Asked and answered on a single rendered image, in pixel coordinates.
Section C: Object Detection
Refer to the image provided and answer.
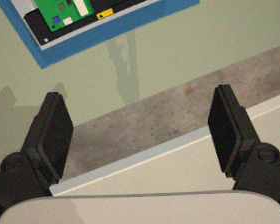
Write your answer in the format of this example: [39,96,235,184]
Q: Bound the green circuit board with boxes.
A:
[34,0,95,32]

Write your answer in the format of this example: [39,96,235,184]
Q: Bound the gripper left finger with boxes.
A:
[0,92,74,217]

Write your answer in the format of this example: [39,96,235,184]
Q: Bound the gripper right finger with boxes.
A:
[208,84,280,205]

